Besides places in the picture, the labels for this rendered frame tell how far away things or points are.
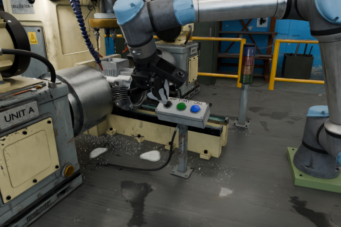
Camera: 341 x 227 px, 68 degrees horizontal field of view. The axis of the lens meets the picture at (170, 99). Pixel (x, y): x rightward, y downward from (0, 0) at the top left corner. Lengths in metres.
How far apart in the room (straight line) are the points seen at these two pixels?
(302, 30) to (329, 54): 5.41
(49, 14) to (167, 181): 0.84
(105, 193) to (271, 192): 0.54
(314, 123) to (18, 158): 0.89
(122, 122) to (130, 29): 0.66
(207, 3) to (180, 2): 0.15
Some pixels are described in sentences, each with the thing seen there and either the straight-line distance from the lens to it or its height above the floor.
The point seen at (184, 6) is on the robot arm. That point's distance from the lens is 0.63.
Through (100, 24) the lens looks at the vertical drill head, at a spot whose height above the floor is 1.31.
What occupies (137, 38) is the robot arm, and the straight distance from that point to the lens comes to 0.66.
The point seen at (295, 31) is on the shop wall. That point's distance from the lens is 6.14.
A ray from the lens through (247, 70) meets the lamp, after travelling 1.27.
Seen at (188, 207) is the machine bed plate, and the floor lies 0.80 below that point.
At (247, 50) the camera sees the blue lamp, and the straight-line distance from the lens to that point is 1.25.
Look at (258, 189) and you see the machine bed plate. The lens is 0.94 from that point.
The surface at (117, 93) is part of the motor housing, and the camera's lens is 1.17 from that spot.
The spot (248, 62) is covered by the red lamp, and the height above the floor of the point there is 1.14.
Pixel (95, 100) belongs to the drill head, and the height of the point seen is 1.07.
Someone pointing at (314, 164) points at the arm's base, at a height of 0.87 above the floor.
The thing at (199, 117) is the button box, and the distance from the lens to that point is 0.79.
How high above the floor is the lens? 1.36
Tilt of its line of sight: 19 degrees down
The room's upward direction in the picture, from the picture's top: straight up
